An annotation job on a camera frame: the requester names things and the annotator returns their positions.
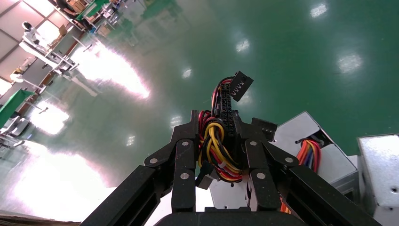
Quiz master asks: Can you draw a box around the white workbench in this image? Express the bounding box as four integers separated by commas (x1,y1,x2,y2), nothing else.
18,40,80,75

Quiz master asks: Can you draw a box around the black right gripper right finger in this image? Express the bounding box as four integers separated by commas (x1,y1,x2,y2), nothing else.
233,110,300,213

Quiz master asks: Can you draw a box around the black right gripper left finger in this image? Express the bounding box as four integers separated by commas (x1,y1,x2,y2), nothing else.
144,110,200,213

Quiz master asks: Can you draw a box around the green table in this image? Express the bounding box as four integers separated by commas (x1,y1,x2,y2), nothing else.
76,0,110,20

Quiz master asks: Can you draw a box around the green board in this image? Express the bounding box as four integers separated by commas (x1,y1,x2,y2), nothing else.
0,89,35,129

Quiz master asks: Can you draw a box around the white humanoid robot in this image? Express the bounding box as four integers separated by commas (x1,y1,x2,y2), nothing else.
21,21,48,52

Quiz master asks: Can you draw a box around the grey power supply with cables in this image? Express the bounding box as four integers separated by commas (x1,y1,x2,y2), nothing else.
357,134,399,226
194,70,278,210
273,111,359,195

